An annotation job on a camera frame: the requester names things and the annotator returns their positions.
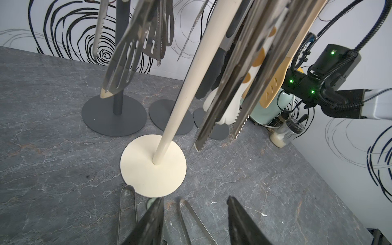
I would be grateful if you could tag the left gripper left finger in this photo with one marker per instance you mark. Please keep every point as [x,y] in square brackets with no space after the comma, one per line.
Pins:
[144,231]

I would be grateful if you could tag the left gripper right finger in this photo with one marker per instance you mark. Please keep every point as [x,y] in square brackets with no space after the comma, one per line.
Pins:
[242,229]

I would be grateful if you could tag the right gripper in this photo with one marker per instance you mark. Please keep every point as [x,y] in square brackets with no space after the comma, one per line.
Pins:
[320,85]

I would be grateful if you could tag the cream rack stand front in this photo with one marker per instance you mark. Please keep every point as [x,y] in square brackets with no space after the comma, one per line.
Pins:
[154,164]

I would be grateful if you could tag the green tipped tongs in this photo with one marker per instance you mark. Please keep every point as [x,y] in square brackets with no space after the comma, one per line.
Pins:
[161,235]

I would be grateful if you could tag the small glass jar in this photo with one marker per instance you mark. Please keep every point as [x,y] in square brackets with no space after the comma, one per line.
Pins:
[290,130]

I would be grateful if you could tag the black ring tongs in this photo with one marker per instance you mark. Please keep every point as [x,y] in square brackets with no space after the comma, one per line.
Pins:
[219,63]

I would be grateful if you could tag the cream tongs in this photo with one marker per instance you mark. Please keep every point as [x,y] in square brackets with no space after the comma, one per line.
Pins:
[232,111]

